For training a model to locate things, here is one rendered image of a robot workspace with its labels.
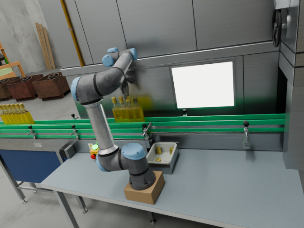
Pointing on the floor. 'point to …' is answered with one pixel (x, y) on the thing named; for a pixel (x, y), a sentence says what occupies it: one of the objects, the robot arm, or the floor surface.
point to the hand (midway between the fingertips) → (127, 96)
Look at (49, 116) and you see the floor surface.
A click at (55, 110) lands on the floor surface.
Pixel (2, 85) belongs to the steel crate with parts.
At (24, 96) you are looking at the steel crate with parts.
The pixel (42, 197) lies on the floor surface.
